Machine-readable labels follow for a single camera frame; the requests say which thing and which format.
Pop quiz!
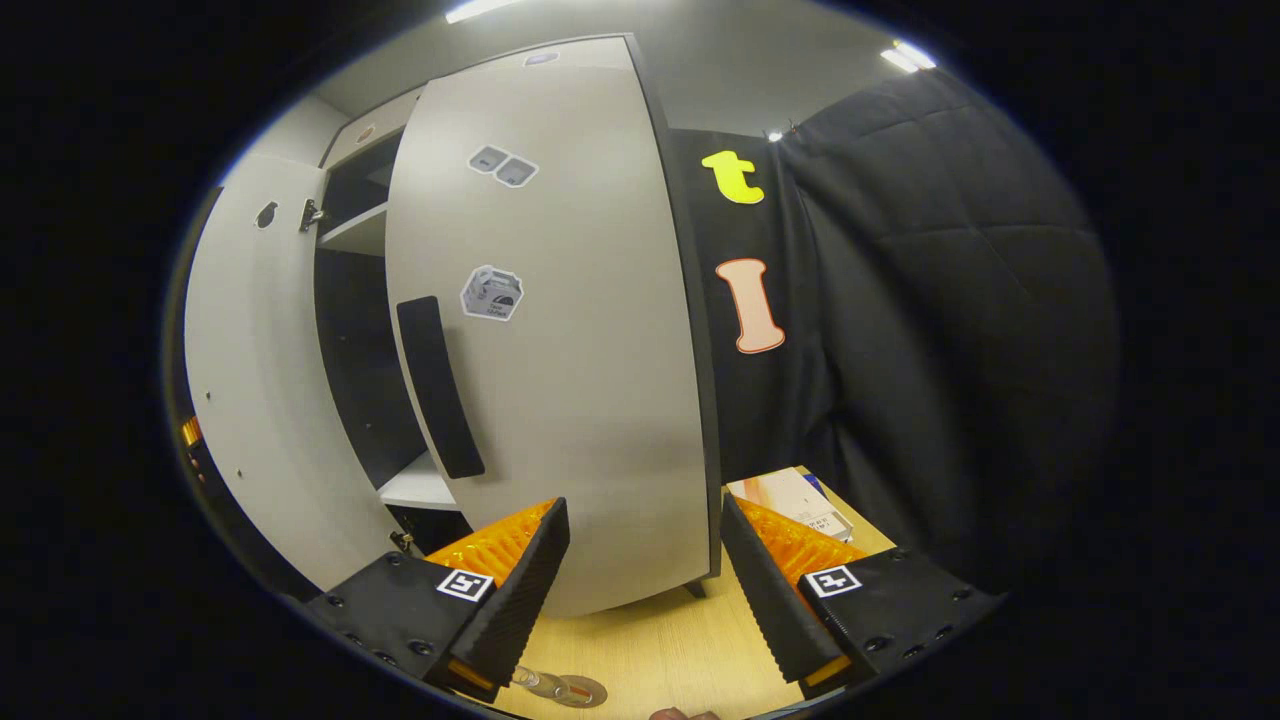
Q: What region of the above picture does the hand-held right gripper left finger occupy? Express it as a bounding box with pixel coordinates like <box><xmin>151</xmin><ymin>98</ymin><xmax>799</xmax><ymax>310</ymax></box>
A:
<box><xmin>305</xmin><ymin>497</ymin><xmax>571</xmax><ymax>701</ymax></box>

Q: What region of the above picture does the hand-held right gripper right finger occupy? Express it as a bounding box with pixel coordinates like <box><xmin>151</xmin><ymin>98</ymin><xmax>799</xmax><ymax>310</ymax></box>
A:
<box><xmin>720</xmin><ymin>492</ymin><xmax>1006</xmax><ymax>701</ymax></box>

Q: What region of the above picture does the clear glass bottle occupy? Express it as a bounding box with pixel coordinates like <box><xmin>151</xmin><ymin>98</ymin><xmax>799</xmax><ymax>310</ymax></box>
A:
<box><xmin>512</xmin><ymin>668</ymin><xmax>573</xmax><ymax>699</ymax></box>

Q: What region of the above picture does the white cabinet door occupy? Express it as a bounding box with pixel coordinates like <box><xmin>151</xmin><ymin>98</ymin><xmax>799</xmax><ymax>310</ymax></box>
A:
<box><xmin>185</xmin><ymin>155</ymin><xmax>406</xmax><ymax>591</ymax></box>
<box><xmin>385</xmin><ymin>35</ymin><xmax>723</xmax><ymax>618</ymax></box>

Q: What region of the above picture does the grey white cabinet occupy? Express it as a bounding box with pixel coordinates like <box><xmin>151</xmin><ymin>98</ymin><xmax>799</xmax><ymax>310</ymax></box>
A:
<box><xmin>312</xmin><ymin>88</ymin><xmax>476</xmax><ymax>556</ymax></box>

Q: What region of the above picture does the black backdrop cloth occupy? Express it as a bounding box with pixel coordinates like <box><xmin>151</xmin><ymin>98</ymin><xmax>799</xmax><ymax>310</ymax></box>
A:
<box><xmin>668</xmin><ymin>128</ymin><xmax>846</xmax><ymax>486</ymax></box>

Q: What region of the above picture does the black quilted cloth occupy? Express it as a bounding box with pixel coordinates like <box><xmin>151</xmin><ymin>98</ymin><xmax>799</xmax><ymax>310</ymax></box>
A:
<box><xmin>780</xmin><ymin>68</ymin><xmax>1121</xmax><ymax>591</ymax></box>

